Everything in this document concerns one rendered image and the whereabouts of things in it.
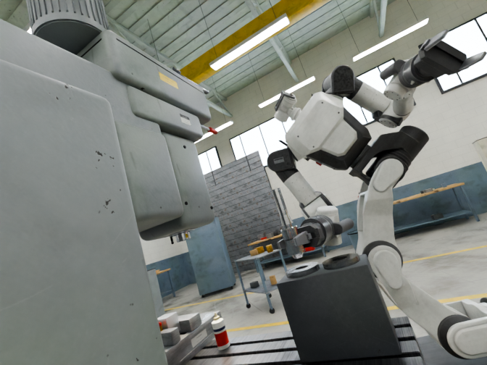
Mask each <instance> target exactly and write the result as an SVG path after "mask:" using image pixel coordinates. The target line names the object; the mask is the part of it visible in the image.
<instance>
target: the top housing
mask: <svg viewBox="0 0 487 365"><path fill-rule="evenodd" d="M77 56H79V57H81V58H83V59H85V60H87V61H89V62H92V63H94V64H96V65H98V66H100V67H102V68H104V69H106V70H108V71H110V72H111V73H112V75H113V76H114V77H115V78H116V79H117V80H119V81H121V82H123V83H125V84H127V85H130V86H132V87H134V88H137V89H139V90H140V91H143V92H144V93H147V94H149V95H151V96H153V97H156V98H158V99H160V100H162V101H165V102H167V103H169V104H171V105H173V106H176V107H177V108H179V109H182V110H184V111H186V112H188V113H190V114H193V115H195V116H197V117H198V118H199V122H200V125H204V124H206V123H207V122H209V121H210V120H211V114H210V112H209V107H208V105H207V100H206V98H205V95H204V91H203V90H202V89H201V88H200V87H198V86H197V85H195V84H193V83H192V82H190V81H189V80H187V79H185V78H184V77H183V76H181V75H179V74H178V73H176V72H175V71H173V70H171V69H170V68H169V67H167V66H165V65H164V64H163V63H161V62H159V61H157V60H156V59H155V58H153V57H152V56H149V55H148V54H147V53H145V52H144V51H142V50H140V49H139V48H137V47H136V46H134V45H133V44H131V43H129V42H128V41H126V40H125V39H124V38H121V37H120V36H118V35H117V34H116V33H114V32H112V31H111V30H104V31H102V32H101V33H100V34H99V35H97V36H96V37H95V38H94V39H93V40H92V42H90V43H89V44H88V45H87V46H86V47H85V48H84V49H83V50H81V51H80V52H79V53H78V54H77Z"/></svg>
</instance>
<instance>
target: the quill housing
mask: <svg viewBox="0 0 487 365"><path fill-rule="evenodd" d="M161 134H162V135H163V136H164V137H165V140H166V143H167V147H168V151H169V154H170V159H171V162H172V168H173V170H174V173H175V179H176V182H177V185H178V190H179V193H180V198H181V201H182V205H183V214H182V216H181V217H178V218H176V219H173V220H170V221H169V222H165V223H163V224H160V225H157V226H155V227H152V228H150V229H147V230H144V231H142V232H140V233H139V235H140V237H141V239H143V240H145V241H150V240H156V239H160V238H166V237H169V235H171V234H173V233H176V232H180V231H183V230H187V229H191V228H194V229H196V228H199V227H202V226H204V225H208V224H210V223H212V222H213V221H214V219H215V213H214V209H213V207H212V202H211V199H210V197H209V192H208V189H207V184H206V181H205V179H204V174H203V171H202V168H201V163H200V161H199V156H198V153H197V150H196V146H195V144H194V142H193V141H191V140H188V139H185V138H181V137H178V136H176V135H171V134H169V133H165V132H161Z"/></svg>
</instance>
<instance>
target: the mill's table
mask: <svg viewBox="0 0 487 365"><path fill-rule="evenodd" d="M391 320H392V322H393V324H394V327H395V330H396V335H397V337H398V341H399V345H400V348H401V355H392V356H376V357H368V358H352V359H344V360H335V361H318V362H310V363H302V362H301V361H300V358H299V354H298V351H297V349H296V345H295V342H294V338H293V335H292V333H291V330H290V331H284V332H273V333H267V334H261V335H250V336H243V337H232V338H228V339H229V342H230V346H229V347H228V348H226V349H225V350H221V351H220V350H218V347H217V342H216V340H211V341H210V342H209V343H208V344H207V345H206V346H205V347H203V348H202V349H201V350H200V351H199V352H198V353H197V354H196V355H195V356H194V357H193V358H192V359H191V360H190V361H188V362H187V363H186V364H185V365H426V363H425V359H424V357H423V353H422V351H421V349H420V346H419V343H418V341H417V338H416V336H415V333H414V330H413V329H412V325H411V323H410V321H409V318H408V316H402V317H396V318H391Z"/></svg>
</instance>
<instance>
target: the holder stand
mask: <svg viewBox="0 0 487 365"><path fill-rule="evenodd" d="M277 286H278V291H279V293H280V297H281V300H282V303H283V307H284V310H285V313H286V316H287V319H288V323H289V326H290V328H291V333H292V335H293V338H294V342H295V345H296V349H297V351H298V354H299V358H300V361H301V362H302V363H310V362H318V361H335V360H344V359H352V358H368V357H376V356H392V355H401V348H400V345H399V341H398V337H397V335H396V330H395V327H394V324H393V322H392V320H391V317H390V314H389V312H388V309H387V307H386V303H385V301H384V299H383V296H382V293H381V291H380V288H379V286H378V283H377V280H376V278H375V275H374V273H373V270H372V267H371V265H370V262H369V260H368V257H367V255H366V254H362V255H359V254H358V253H347V254H343V255H340V256H335V257H333V258H330V259H327V260H325V261H324V262H323V263H322V264H318V262H310V263H306V264H301V265H298V266H296V267H292V268H290V269H288V270H287V271H286V275H285V276H284V277H283V278H282V279H281V280H280V281H279V282H278V283H277Z"/></svg>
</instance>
